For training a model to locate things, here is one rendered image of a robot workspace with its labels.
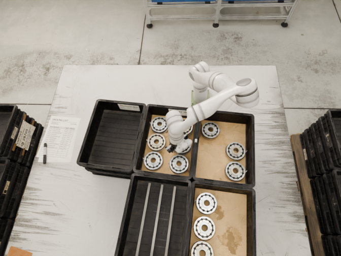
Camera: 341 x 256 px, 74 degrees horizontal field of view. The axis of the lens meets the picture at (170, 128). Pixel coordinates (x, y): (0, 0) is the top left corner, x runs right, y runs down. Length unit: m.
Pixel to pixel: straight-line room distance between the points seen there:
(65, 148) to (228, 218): 1.06
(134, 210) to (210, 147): 0.52
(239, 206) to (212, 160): 0.26
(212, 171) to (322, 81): 1.95
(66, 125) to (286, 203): 1.44
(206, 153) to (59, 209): 0.90
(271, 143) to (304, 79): 1.43
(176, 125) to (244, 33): 2.31
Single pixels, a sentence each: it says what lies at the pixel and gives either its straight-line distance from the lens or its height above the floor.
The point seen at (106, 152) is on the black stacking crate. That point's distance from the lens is 1.34.
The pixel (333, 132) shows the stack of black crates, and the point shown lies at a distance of 1.87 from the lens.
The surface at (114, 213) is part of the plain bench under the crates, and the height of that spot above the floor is 0.70.
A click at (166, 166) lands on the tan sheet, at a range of 1.25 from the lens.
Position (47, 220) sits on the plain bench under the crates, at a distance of 1.53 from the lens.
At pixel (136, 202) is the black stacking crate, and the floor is 0.83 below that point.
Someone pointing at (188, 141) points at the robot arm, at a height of 1.03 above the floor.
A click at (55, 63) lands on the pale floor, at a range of 3.10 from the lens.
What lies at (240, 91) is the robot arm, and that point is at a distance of 0.92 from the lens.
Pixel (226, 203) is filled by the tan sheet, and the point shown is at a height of 0.83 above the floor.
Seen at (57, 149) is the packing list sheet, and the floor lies 0.70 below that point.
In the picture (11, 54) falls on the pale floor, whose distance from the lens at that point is 3.51.
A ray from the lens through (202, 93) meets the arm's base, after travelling 1.43.
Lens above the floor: 2.03
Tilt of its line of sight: 65 degrees down
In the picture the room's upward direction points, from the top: 7 degrees counter-clockwise
